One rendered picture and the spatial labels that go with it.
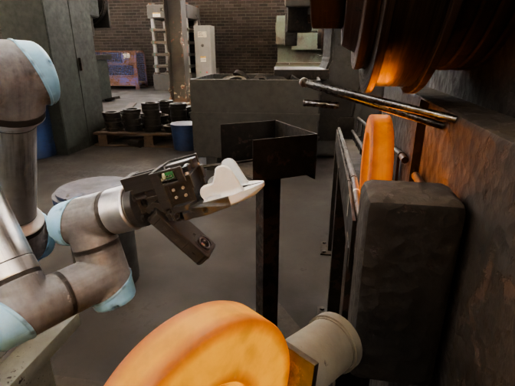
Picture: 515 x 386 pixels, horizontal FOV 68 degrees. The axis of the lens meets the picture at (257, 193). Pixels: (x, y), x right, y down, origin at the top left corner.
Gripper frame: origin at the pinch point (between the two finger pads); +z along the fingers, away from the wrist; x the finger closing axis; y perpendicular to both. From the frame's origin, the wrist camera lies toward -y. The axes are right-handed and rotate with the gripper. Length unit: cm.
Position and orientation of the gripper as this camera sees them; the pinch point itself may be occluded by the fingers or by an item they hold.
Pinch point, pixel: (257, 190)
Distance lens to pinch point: 56.4
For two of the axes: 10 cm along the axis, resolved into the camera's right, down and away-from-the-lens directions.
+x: 1.8, -3.6, 9.1
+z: 9.4, -2.2, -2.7
